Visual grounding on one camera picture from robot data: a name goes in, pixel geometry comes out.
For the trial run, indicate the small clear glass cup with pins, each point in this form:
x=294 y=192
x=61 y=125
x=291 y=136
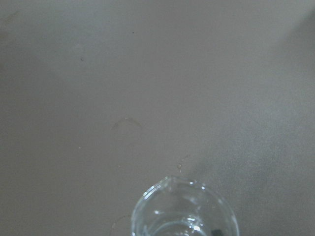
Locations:
x=179 y=206

